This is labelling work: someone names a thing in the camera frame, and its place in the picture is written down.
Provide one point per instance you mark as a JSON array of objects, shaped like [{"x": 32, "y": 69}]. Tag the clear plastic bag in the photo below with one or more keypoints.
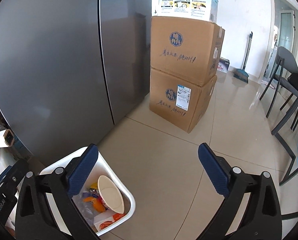
[{"x": 85, "y": 208}]

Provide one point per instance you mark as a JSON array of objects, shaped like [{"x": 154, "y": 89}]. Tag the grey refrigerator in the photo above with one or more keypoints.
[{"x": 70, "y": 70}]

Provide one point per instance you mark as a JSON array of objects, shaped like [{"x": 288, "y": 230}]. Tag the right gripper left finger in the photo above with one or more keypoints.
[{"x": 46, "y": 209}]

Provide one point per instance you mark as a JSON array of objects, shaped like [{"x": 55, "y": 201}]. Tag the cardboard box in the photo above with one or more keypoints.
[
  {"x": 186, "y": 48},
  {"x": 178, "y": 101}
]

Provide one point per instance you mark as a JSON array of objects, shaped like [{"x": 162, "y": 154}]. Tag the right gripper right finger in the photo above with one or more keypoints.
[{"x": 250, "y": 209}]

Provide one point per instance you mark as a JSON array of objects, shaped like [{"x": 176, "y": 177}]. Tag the blue white product box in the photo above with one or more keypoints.
[{"x": 205, "y": 10}]

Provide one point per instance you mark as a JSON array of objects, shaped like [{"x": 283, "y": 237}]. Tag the dark grey chair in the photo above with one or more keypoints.
[{"x": 286, "y": 74}]

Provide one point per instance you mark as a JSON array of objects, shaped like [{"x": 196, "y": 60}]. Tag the white orange wrapper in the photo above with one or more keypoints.
[{"x": 105, "y": 219}]

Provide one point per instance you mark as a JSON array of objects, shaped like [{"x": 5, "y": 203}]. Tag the red instant noodle cup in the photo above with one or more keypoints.
[{"x": 110, "y": 194}]

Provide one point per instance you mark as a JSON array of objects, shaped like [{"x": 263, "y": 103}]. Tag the lower cardboard box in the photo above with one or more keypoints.
[{"x": 178, "y": 101}]

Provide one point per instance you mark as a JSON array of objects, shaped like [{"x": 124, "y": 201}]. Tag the upper cardboard box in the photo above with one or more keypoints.
[{"x": 186, "y": 48}]

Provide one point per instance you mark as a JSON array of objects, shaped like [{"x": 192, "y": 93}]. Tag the white trash bin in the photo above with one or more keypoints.
[{"x": 102, "y": 168}]

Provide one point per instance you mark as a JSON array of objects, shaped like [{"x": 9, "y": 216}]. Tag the small box by wall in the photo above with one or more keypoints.
[{"x": 223, "y": 65}]

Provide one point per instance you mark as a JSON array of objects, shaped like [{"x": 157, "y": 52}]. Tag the broom with teal head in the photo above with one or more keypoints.
[{"x": 241, "y": 74}]

